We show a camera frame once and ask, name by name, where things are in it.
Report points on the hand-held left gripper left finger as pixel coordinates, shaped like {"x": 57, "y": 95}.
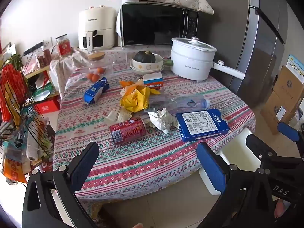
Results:
{"x": 82, "y": 168}

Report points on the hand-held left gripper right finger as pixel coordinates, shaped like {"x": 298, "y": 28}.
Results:
{"x": 211, "y": 168}

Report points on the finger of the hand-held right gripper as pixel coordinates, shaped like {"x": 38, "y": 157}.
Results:
{"x": 258, "y": 144}
{"x": 288, "y": 130}

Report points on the blue milk carton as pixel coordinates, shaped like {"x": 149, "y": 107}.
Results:
{"x": 95, "y": 92}

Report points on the person's right hand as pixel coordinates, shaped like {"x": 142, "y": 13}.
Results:
{"x": 278, "y": 209}

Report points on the white stool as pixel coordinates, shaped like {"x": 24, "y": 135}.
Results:
{"x": 237, "y": 152}

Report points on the flat blue box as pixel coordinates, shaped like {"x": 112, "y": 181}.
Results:
{"x": 201, "y": 125}

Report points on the white paper towel roll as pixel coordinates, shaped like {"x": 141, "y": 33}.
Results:
{"x": 32, "y": 147}

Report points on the red soda can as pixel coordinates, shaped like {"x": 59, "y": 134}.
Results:
{"x": 128, "y": 130}

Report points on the patterned tablecloth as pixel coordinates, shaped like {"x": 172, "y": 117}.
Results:
{"x": 142, "y": 161}

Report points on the white paper receipt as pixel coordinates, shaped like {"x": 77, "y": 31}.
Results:
{"x": 118, "y": 116}

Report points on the orange plastic bag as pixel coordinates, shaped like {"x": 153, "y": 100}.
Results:
{"x": 14, "y": 171}

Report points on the red gift box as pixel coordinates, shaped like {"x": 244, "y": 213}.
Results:
{"x": 47, "y": 108}

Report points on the crumpled white paper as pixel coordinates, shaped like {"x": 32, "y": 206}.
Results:
{"x": 160, "y": 120}

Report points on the clear plastic bottle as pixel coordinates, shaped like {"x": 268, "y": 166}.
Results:
{"x": 180, "y": 102}

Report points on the grey refrigerator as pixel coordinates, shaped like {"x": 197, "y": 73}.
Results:
{"x": 258, "y": 52}

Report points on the green packet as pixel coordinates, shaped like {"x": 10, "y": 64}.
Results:
{"x": 44, "y": 91}

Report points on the yellow plastic bag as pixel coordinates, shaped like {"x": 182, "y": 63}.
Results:
{"x": 134, "y": 99}

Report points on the tangerine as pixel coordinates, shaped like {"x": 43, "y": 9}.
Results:
{"x": 90, "y": 76}
{"x": 96, "y": 77}
{"x": 101, "y": 70}

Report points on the orange peel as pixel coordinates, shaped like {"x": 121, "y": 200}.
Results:
{"x": 124, "y": 83}

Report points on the wooden shelf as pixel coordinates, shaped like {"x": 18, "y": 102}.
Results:
{"x": 38, "y": 72}

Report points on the white red blue carton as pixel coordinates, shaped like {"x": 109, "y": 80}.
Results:
{"x": 153, "y": 79}

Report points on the glass jar with wooden lid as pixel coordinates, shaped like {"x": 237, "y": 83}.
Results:
{"x": 97, "y": 63}

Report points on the white electric pot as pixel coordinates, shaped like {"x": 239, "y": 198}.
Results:
{"x": 190, "y": 61}

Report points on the white plate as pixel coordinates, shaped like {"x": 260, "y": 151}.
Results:
{"x": 137, "y": 72}

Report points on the green lime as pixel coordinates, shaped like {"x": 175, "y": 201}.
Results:
{"x": 168, "y": 63}

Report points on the jar of dried chili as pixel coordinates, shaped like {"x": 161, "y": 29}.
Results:
{"x": 47, "y": 57}
{"x": 40, "y": 61}

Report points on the white bowl with flower print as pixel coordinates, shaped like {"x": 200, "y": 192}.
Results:
{"x": 147, "y": 67}

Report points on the glass jar with red label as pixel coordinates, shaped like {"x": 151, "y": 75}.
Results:
{"x": 63, "y": 47}

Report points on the dark green squash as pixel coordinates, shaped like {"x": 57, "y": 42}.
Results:
{"x": 143, "y": 57}

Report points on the black power strip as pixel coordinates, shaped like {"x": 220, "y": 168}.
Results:
{"x": 34, "y": 48}

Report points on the white air fryer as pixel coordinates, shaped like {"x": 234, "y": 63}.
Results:
{"x": 95, "y": 19}

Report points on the black microwave oven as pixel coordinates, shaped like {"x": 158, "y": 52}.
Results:
{"x": 152, "y": 23}

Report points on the wall poster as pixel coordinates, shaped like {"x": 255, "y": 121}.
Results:
{"x": 295, "y": 67}

